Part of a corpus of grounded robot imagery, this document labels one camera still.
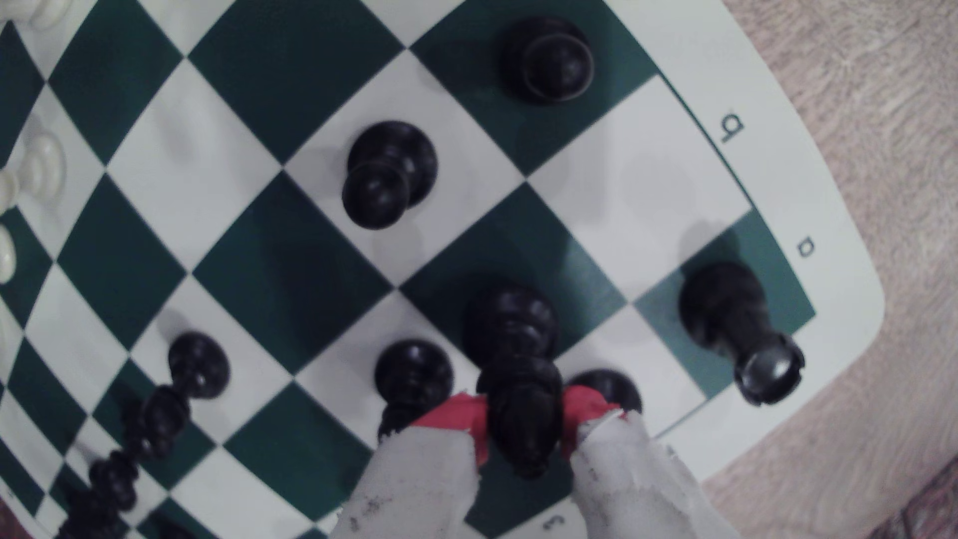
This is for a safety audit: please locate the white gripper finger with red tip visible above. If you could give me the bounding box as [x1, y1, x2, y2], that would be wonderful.
[561, 385, 742, 539]
[329, 393, 492, 539]

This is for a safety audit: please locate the black chess bishop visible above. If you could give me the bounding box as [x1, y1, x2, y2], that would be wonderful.
[463, 283, 566, 482]

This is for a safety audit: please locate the black chess knight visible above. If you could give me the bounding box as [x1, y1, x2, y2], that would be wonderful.
[572, 368, 645, 416]

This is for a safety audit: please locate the black chess pawn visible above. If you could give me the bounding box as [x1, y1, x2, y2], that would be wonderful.
[137, 331, 232, 459]
[341, 120, 440, 232]
[500, 16, 597, 106]
[56, 451, 141, 539]
[373, 338, 456, 443]

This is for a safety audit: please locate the black chess rook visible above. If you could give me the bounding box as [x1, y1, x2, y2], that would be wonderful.
[677, 261, 807, 407]

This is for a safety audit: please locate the green white chess mat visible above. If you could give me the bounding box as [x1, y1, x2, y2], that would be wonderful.
[0, 0, 886, 539]

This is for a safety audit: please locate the white chess pawn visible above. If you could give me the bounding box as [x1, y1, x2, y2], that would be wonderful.
[0, 131, 68, 214]
[0, 225, 18, 285]

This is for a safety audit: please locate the white chess knight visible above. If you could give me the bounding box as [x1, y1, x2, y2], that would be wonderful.
[0, 0, 74, 31]

